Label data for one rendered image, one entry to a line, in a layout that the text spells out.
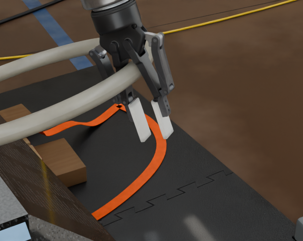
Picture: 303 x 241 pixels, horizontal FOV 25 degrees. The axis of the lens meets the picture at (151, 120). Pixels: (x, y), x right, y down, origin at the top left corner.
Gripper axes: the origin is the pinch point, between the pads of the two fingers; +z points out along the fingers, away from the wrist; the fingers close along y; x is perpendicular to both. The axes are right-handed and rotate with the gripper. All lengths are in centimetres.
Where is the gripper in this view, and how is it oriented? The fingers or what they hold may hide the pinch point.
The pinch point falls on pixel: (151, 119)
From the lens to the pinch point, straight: 116.2
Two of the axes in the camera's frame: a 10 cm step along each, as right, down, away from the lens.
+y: -8.6, 1.3, 4.9
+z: 3.1, 9.0, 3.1
